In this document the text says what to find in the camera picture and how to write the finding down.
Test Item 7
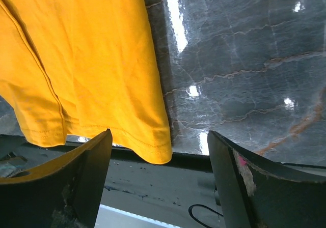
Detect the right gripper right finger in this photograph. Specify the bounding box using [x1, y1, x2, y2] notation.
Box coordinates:
[207, 131, 325, 227]

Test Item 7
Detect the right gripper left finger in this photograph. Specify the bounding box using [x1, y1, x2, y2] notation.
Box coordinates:
[1, 130, 113, 227]

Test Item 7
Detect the orange t shirt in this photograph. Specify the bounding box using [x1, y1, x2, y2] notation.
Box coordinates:
[1, 0, 172, 164]

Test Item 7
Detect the slotted cable duct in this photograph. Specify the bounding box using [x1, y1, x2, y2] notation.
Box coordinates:
[94, 204, 178, 228]

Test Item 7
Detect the thin black cable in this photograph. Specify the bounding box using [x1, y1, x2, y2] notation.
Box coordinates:
[187, 203, 225, 226]

